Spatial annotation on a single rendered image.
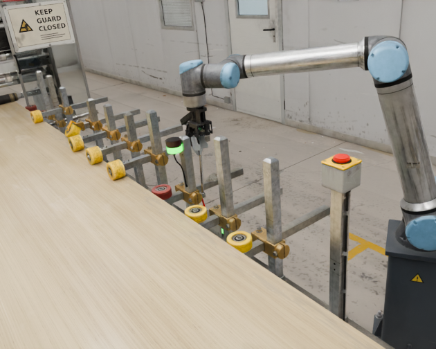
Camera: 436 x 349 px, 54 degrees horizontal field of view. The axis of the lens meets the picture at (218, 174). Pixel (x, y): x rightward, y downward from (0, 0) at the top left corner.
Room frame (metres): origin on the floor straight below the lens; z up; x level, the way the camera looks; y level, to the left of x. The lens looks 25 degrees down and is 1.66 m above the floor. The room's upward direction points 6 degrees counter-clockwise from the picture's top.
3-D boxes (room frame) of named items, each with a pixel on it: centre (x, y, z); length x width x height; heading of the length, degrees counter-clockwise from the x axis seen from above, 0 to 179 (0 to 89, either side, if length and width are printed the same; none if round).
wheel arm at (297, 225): (1.27, -0.21, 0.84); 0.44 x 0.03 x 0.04; 124
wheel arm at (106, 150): (2.08, 0.38, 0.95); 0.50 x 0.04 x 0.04; 124
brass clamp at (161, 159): (1.82, 0.27, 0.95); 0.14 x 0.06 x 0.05; 34
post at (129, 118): (2.01, 0.40, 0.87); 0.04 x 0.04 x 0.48; 34
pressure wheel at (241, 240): (1.15, -0.05, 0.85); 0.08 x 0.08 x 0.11
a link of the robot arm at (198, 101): (1.65, 0.06, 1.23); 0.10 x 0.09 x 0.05; 124
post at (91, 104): (2.43, 0.68, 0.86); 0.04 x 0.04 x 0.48; 34
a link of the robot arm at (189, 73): (1.64, 0.06, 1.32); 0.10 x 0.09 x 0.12; 68
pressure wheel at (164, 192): (1.57, 0.23, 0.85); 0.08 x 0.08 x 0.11
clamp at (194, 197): (1.62, 0.13, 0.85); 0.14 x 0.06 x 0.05; 34
